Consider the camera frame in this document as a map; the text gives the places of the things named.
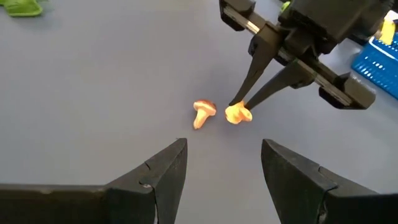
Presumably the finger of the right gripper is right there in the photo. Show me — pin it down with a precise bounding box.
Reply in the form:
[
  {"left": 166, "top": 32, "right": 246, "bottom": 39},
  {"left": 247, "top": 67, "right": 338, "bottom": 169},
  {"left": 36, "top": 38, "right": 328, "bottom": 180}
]
[
  {"left": 229, "top": 23, "right": 282, "bottom": 106},
  {"left": 244, "top": 60, "right": 315, "bottom": 110}
]

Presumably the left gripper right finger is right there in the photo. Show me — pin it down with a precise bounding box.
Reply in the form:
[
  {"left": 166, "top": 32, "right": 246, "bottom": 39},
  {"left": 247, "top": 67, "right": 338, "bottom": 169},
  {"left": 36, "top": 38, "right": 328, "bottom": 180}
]
[{"left": 261, "top": 139, "right": 377, "bottom": 224}]

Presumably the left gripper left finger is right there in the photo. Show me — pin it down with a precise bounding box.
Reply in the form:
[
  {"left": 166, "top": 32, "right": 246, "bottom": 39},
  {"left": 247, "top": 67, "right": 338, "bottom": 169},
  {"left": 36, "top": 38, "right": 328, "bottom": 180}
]
[{"left": 105, "top": 138, "right": 188, "bottom": 224}]

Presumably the beige mushroom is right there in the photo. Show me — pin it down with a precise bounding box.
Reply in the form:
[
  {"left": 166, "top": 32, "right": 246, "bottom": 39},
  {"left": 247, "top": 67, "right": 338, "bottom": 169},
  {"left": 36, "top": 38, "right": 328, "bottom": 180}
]
[
  {"left": 192, "top": 99, "right": 218, "bottom": 131},
  {"left": 224, "top": 100, "right": 253, "bottom": 125}
]

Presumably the blue plastic basket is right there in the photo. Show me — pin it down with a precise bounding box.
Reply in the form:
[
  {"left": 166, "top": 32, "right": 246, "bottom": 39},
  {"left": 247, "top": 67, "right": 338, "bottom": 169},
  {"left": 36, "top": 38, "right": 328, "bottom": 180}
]
[{"left": 351, "top": 30, "right": 398, "bottom": 100}]

